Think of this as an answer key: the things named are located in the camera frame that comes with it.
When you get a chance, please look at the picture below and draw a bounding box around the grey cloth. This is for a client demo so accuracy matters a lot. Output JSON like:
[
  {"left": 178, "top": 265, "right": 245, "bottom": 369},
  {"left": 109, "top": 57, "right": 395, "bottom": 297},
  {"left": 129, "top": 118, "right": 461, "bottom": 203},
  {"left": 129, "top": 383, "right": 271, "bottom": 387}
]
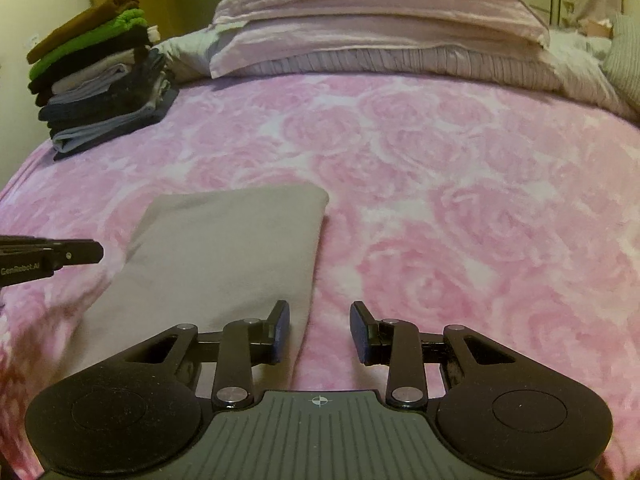
[{"left": 67, "top": 183, "right": 331, "bottom": 376}]

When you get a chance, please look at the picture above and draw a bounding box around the white fluffy cloth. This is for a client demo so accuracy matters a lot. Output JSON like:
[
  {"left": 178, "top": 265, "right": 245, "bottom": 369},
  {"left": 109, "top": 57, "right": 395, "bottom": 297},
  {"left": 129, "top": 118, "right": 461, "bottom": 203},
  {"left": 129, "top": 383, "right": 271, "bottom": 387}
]
[{"left": 547, "top": 25, "right": 615, "bottom": 63}]

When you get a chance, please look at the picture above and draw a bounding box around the pale green pillow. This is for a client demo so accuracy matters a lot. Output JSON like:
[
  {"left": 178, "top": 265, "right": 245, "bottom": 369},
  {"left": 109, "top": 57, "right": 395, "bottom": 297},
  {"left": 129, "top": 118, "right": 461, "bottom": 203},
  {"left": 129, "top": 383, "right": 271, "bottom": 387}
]
[{"left": 151, "top": 29, "right": 227, "bottom": 84}]

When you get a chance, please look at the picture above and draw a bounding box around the striped pillow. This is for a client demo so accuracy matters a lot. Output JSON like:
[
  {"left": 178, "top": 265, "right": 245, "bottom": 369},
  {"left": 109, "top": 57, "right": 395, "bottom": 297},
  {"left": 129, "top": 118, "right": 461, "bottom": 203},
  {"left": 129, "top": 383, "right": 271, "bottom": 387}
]
[{"left": 245, "top": 44, "right": 640, "bottom": 121}]

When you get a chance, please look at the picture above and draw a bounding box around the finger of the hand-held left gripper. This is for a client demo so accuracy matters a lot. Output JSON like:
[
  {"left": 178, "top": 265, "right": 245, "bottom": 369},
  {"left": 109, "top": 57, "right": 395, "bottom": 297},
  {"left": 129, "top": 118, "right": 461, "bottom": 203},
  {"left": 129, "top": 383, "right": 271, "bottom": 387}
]
[{"left": 0, "top": 234, "right": 105, "bottom": 266}]

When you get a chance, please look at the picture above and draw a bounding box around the pink floral blanket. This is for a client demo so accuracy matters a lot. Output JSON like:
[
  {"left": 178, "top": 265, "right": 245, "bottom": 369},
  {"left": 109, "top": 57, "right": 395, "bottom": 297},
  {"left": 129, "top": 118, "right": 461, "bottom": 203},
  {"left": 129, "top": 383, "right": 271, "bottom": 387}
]
[{"left": 0, "top": 72, "right": 640, "bottom": 480}]

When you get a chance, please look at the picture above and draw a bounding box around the stack of folded clothes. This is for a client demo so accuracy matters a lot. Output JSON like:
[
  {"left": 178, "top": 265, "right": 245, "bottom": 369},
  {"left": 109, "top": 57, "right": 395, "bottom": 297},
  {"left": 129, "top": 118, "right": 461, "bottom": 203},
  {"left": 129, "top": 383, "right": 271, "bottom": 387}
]
[{"left": 27, "top": 0, "right": 180, "bottom": 162}]

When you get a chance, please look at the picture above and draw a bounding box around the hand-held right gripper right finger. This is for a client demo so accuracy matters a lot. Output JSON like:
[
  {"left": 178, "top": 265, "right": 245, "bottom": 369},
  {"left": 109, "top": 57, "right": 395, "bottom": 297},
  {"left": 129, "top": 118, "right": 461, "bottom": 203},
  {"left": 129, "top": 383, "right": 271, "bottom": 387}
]
[{"left": 349, "top": 301, "right": 517, "bottom": 410}]

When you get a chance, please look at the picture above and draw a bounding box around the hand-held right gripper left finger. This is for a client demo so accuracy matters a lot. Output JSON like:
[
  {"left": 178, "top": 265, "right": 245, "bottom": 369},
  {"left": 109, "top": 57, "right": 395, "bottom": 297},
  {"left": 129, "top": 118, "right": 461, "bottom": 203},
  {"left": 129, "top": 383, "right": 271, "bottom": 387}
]
[{"left": 122, "top": 300, "right": 291, "bottom": 409}]

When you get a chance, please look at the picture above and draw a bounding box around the grey striped cushion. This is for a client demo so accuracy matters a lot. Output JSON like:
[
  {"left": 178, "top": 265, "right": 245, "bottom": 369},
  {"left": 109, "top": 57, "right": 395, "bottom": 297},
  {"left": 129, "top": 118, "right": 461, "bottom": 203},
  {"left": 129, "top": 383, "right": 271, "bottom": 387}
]
[{"left": 601, "top": 11, "right": 640, "bottom": 107}]

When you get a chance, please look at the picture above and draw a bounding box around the pink pillow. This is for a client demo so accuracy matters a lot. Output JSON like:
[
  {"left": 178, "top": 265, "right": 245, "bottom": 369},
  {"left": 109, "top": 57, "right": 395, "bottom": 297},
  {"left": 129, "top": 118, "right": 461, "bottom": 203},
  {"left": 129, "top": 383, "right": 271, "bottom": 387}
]
[{"left": 209, "top": 0, "right": 552, "bottom": 80}]

